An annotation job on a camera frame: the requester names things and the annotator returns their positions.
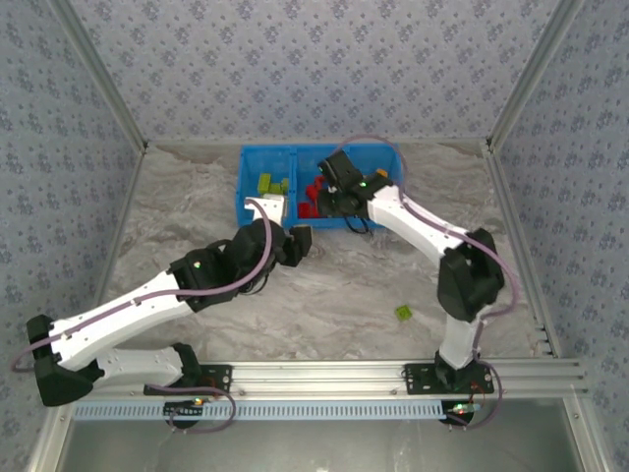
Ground small LED controller board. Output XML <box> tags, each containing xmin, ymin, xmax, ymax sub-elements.
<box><xmin>163</xmin><ymin>398</ymin><xmax>205</xmax><ymax>428</ymax></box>
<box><xmin>443</xmin><ymin>400</ymin><xmax>477</xmax><ymax>428</ymax></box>

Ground aluminium side frame rail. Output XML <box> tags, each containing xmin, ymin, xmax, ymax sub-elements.
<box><xmin>27</xmin><ymin>142</ymin><xmax>150</xmax><ymax>472</ymax></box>
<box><xmin>481</xmin><ymin>140</ymin><xmax>564</xmax><ymax>359</ymax></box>

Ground aluminium frame post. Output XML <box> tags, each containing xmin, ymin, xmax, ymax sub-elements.
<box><xmin>47</xmin><ymin>0</ymin><xmax>149</xmax><ymax>151</ymax></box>
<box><xmin>486</xmin><ymin>0</ymin><xmax>590</xmax><ymax>148</ymax></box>

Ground aluminium front frame rail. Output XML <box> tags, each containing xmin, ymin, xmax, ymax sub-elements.
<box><xmin>92</xmin><ymin>360</ymin><xmax>590</xmax><ymax>400</ymax></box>

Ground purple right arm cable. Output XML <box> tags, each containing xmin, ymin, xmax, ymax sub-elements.
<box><xmin>337</xmin><ymin>135</ymin><xmax>521</xmax><ymax>432</ymax></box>

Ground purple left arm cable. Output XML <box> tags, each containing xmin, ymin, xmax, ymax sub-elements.
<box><xmin>10</xmin><ymin>199</ymin><xmax>273</xmax><ymax>435</ymax></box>

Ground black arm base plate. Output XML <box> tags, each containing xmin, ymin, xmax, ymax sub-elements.
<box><xmin>403</xmin><ymin>362</ymin><xmax>494</xmax><ymax>397</ymax></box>
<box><xmin>143</xmin><ymin>363</ymin><xmax>234</xmax><ymax>397</ymax></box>

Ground blue three-compartment bin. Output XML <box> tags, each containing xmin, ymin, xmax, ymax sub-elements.
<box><xmin>235</xmin><ymin>143</ymin><xmax>407</xmax><ymax>231</ymax></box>

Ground red lego frame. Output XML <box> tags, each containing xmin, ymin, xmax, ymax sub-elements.
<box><xmin>303</xmin><ymin>175</ymin><xmax>328</xmax><ymax>201</ymax></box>

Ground light blue slotted cable duct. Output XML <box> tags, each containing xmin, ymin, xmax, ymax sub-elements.
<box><xmin>73</xmin><ymin>399</ymin><xmax>449</xmax><ymax>422</ymax></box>

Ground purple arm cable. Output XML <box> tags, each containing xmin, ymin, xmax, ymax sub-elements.
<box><xmin>10</xmin><ymin>199</ymin><xmax>273</xmax><ymax>435</ymax></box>
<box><xmin>337</xmin><ymin>135</ymin><xmax>521</xmax><ymax>432</ymax></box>

